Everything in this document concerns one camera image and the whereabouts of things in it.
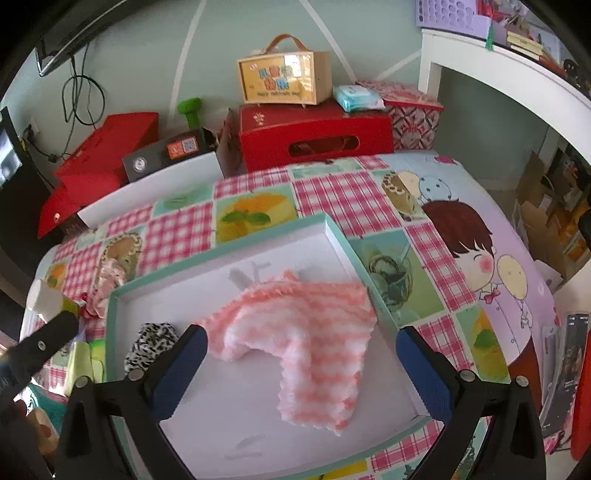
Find brown floral box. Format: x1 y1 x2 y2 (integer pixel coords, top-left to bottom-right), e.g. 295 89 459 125
60 215 89 237

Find cardboard boxes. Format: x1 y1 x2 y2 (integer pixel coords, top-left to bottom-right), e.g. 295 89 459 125
515 152 591 287

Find bright green small packet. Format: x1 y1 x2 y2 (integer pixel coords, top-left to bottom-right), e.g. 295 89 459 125
90 340 108 384

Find teal shallow cardboard box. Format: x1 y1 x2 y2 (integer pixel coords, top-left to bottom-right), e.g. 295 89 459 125
105 213 432 480

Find black printed booklet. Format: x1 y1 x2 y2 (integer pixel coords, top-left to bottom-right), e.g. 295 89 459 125
540 314 590 444

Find black wall television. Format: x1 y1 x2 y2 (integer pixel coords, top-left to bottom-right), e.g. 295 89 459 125
34 0 130 77

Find white board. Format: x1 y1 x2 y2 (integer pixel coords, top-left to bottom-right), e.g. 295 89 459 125
76 150 227 229

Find zebra print scrunchie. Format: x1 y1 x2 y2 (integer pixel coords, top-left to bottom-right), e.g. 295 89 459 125
124 322 178 376

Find stack of books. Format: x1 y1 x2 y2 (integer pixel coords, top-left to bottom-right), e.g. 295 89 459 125
505 18 561 62

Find dark cabinet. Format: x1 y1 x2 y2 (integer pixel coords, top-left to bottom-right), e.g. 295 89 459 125
0 106 63 287

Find yellow wooden box with handle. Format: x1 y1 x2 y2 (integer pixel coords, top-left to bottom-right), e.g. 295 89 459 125
237 34 334 110

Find wet wipes pack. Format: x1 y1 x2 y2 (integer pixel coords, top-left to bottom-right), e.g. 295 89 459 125
332 84 385 112

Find red box with handle slot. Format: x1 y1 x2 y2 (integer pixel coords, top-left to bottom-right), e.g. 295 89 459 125
217 102 394 178

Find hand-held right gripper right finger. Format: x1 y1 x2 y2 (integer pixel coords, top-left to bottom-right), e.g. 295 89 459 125
396 325 555 480

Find purple box with circles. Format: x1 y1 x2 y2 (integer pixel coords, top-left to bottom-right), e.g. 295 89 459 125
416 0 495 40

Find black box with labels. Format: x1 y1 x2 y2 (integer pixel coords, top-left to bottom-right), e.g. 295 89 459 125
122 129 218 184

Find pink striped fluffy cloth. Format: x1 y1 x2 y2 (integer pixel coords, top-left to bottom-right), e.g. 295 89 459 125
194 270 376 435

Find teal towel with pink patch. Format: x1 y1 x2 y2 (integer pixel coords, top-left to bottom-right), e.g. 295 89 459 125
25 383 70 444

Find black cable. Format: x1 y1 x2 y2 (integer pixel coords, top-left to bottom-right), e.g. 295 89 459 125
62 51 107 127

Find red object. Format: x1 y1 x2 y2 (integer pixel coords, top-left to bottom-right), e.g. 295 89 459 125
570 364 591 462

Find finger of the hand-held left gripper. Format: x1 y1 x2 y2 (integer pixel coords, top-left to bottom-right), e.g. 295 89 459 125
14 310 80 391

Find light green cloth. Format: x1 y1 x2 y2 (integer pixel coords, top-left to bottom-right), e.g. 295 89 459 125
65 342 95 398

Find pink patterned box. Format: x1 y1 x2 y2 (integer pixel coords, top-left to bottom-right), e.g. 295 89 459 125
355 80 445 152

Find pink floral scrunchie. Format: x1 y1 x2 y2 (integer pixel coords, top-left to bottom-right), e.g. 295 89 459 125
90 258 127 319

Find red gift bags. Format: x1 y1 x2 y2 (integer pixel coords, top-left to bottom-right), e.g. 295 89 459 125
53 112 160 190

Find green dumbbell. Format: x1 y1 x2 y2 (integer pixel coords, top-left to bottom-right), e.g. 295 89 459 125
178 98 204 132

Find red box with gold emblem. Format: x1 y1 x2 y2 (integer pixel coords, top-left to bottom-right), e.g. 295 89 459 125
37 182 93 238

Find black figure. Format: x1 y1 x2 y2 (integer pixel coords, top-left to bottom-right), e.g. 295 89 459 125
561 59 589 88

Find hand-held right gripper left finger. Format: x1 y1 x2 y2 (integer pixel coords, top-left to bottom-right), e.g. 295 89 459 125
53 324 208 480

